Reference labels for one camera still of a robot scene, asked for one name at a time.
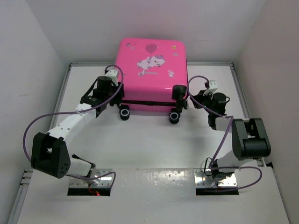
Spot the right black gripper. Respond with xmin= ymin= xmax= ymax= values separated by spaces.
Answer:
xmin=192 ymin=90 xmax=214 ymax=115

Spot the pink suitcase with dark lining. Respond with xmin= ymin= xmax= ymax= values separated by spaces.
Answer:
xmin=115 ymin=38 xmax=189 ymax=124

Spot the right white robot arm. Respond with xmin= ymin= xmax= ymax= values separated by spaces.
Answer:
xmin=191 ymin=90 xmax=271 ymax=178

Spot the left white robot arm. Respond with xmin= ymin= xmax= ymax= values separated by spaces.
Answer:
xmin=31 ymin=75 xmax=123 ymax=179

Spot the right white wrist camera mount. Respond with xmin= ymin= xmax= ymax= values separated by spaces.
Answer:
xmin=204 ymin=80 xmax=218 ymax=95

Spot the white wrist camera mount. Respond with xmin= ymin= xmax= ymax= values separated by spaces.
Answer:
xmin=105 ymin=69 xmax=118 ymax=86
xmin=204 ymin=80 xmax=218 ymax=95

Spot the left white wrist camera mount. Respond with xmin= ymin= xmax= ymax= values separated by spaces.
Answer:
xmin=105 ymin=69 xmax=118 ymax=86

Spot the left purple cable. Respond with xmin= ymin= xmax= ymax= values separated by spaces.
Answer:
xmin=22 ymin=64 xmax=124 ymax=186

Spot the purple cable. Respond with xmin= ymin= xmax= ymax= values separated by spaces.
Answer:
xmin=22 ymin=64 xmax=124 ymax=186
xmin=186 ymin=75 xmax=263 ymax=189

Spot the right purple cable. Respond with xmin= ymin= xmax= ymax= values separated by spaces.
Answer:
xmin=186 ymin=75 xmax=263 ymax=189

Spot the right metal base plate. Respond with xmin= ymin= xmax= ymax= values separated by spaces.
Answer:
xmin=194 ymin=168 xmax=237 ymax=189

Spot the metal base plate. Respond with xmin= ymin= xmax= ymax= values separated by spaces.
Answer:
xmin=194 ymin=168 xmax=237 ymax=189
xmin=69 ymin=168 xmax=114 ymax=188

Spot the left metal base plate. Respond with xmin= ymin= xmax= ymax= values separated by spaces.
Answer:
xmin=69 ymin=168 xmax=114 ymax=188

